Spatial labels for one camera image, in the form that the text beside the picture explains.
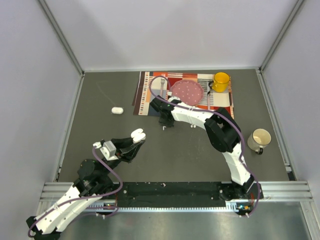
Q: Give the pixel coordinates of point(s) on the white charging case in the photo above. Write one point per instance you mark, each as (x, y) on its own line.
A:
(138, 135)

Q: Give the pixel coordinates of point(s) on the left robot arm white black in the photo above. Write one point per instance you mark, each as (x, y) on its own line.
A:
(96, 180)

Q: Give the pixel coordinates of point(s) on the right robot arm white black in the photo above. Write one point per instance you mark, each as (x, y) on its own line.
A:
(224, 135)

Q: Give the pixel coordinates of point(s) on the closed white earbud case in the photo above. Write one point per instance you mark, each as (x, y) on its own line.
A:
(117, 110)

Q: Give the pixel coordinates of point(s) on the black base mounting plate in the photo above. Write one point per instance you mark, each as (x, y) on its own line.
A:
(185, 191)

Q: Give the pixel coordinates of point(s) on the pink dotted plate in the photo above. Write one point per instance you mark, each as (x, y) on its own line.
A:
(190, 92)

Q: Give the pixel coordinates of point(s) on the patchwork colourful placemat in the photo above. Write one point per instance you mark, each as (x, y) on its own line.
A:
(149, 82)

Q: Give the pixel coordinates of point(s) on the yellow mug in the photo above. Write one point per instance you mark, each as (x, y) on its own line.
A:
(220, 82)

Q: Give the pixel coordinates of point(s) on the beige ceramic mug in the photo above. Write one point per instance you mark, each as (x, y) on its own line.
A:
(258, 140)

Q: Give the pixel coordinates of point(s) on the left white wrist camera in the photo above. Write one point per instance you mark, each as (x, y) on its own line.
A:
(107, 149)

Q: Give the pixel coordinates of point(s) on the pink handled fork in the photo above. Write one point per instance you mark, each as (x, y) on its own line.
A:
(162, 86)

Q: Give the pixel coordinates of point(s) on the grey slotted cable duct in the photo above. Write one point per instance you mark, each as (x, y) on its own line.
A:
(145, 206)

